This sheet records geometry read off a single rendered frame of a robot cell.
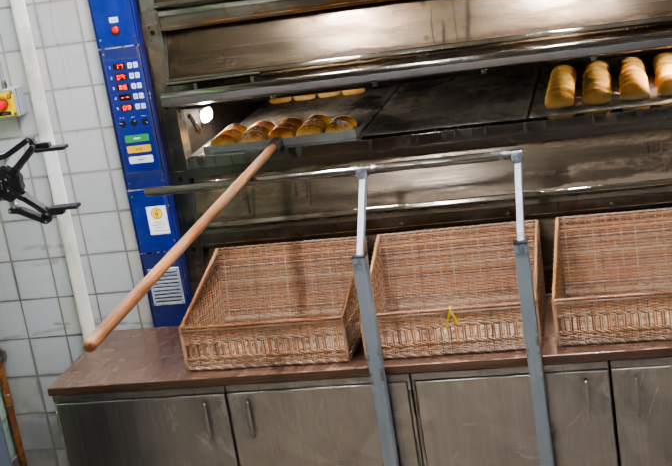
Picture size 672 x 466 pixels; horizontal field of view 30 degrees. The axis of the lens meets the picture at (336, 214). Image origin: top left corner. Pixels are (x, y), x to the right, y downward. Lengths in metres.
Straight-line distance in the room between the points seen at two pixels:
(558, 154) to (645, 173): 0.29
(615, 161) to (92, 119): 1.81
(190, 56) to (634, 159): 1.53
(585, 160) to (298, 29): 1.05
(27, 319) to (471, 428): 1.80
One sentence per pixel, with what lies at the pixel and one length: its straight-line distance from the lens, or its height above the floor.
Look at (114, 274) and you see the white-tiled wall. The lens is 4.65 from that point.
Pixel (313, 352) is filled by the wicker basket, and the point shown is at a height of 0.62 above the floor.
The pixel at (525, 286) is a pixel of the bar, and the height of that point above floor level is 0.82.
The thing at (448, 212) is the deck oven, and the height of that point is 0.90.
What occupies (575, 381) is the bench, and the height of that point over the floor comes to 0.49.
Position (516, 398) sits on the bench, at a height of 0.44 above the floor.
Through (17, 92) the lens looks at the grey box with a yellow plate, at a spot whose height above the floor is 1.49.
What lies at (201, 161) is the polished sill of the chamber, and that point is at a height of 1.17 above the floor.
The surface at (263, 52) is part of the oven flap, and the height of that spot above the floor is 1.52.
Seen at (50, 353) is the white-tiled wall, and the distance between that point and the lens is 4.87.
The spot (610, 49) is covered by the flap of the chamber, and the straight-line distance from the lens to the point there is 3.97.
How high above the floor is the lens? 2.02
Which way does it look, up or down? 15 degrees down
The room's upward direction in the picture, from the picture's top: 9 degrees counter-clockwise
